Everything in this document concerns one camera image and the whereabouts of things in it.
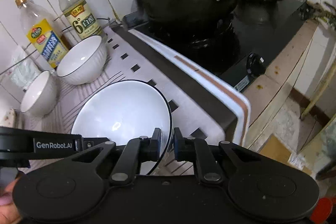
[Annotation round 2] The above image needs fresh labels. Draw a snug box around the thin black cable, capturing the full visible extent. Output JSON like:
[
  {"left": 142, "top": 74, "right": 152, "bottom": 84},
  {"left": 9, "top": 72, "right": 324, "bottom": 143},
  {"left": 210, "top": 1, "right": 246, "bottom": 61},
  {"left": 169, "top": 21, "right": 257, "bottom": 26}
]
[{"left": 61, "top": 17, "right": 111, "bottom": 32}]

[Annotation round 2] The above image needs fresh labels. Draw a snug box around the corroded gas pipe fitting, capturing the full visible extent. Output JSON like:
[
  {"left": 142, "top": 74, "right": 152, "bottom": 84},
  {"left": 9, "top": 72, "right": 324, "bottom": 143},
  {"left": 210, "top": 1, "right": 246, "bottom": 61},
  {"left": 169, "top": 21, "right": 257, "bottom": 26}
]
[{"left": 307, "top": 0, "right": 336, "bottom": 31}]

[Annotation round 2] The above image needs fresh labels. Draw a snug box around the black stove knob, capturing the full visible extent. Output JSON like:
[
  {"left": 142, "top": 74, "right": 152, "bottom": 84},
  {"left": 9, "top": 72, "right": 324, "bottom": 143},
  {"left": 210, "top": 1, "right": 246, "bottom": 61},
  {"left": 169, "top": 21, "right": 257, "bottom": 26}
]
[{"left": 246, "top": 52, "right": 266, "bottom": 75}]

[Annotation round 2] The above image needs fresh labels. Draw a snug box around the black gas stove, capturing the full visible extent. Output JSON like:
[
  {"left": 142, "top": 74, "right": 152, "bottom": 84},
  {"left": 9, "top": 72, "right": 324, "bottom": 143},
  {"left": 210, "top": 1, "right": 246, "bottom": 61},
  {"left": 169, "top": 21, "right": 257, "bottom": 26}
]
[{"left": 123, "top": 0, "right": 309, "bottom": 95}]

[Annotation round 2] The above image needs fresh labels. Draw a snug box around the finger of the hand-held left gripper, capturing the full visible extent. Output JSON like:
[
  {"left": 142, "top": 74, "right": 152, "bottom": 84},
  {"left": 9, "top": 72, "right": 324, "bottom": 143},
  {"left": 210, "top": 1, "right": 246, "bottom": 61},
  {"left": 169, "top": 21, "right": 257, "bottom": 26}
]
[{"left": 82, "top": 137, "right": 110, "bottom": 151}]

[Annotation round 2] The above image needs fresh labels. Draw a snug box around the person's left hand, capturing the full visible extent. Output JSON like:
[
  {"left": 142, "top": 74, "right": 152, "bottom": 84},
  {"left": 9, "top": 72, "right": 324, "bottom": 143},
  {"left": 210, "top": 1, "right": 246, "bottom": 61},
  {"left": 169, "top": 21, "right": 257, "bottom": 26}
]
[{"left": 0, "top": 177, "right": 25, "bottom": 224}]

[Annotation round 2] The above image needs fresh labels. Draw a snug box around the cooking wine bottle brown cap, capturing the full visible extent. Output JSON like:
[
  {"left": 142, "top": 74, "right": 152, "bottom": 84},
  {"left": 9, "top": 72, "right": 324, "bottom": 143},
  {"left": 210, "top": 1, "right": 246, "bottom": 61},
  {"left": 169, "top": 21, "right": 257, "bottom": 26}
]
[{"left": 15, "top": 0, "right": 69, "bottom": 70}]

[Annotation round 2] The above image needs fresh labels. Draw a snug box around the yellowish pole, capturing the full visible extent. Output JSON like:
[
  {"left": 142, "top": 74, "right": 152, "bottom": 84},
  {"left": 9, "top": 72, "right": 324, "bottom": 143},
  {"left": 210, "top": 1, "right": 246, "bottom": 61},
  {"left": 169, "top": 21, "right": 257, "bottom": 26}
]
[{"left": 300, "top": 60, "right": 336, "bottom": 120}]

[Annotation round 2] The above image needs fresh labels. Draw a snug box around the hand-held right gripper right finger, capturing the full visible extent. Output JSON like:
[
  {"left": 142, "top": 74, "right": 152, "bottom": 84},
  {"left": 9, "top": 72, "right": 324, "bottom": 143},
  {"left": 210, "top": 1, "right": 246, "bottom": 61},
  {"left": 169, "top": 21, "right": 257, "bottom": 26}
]
[{"left": 173, "top": 127, "right": 269, "bottom": 185}]

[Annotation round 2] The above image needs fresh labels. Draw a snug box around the white bowl with dark rim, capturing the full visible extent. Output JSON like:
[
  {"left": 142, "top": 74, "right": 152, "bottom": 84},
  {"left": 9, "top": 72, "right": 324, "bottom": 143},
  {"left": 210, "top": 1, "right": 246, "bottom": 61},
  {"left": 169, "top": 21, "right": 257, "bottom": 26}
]
[
  {"left": 56, "top": 35, "right": 108, "bottom": 85},
  {"left": 20, "top": 70, "right": 58, "bottom": 117},
  {"left": 71, "top": 80, "right": 173, "bottom": 176}
]

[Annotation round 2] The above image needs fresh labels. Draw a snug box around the striped white tablecloth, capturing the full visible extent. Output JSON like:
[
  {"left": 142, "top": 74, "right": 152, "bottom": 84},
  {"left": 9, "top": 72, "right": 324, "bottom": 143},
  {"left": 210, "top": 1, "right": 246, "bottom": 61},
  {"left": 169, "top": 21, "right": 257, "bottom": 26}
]
[{"left": 16, "top": 26, "right": 229, "bottom": 177}]

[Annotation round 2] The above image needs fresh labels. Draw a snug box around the cardboard box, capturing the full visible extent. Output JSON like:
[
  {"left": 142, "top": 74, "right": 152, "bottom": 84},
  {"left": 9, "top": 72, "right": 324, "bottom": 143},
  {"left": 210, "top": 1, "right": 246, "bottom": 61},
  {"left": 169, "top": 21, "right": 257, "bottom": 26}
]
[{"left": 258, "top": 134, "right": 313, "bottom": 176}]

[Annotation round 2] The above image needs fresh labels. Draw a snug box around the vinegar bottle yellow cap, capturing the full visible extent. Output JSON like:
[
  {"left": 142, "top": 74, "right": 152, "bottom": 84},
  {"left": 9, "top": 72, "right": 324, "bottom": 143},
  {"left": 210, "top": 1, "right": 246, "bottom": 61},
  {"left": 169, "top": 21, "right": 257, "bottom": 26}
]
[{"left": 49, "top": 0, "right": 107, "bottom": 41}]

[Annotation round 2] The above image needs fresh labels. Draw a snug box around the white plastic salt packet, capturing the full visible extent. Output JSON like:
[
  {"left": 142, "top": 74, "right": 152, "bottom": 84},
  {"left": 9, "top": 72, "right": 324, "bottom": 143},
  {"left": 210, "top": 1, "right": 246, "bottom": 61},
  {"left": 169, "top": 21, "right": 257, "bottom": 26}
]
[{"left": 9, "top": 48, "right": 43, "bottom": 91}]

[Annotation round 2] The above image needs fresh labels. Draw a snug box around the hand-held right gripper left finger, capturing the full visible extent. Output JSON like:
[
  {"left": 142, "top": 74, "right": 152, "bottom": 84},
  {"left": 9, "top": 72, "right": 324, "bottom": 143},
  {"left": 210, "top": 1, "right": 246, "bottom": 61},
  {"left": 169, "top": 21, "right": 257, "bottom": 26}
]
[{"left": 62, "top": 128, "right": 162, "bottom": 186}]

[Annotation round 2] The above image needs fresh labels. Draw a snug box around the white appliance with brown stripe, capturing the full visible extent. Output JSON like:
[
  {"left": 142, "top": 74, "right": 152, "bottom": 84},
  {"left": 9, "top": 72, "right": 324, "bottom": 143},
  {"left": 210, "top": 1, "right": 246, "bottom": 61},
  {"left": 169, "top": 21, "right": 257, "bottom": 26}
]
[{"left": 123, "top": 27, "right": 252, "bottom": 147}]

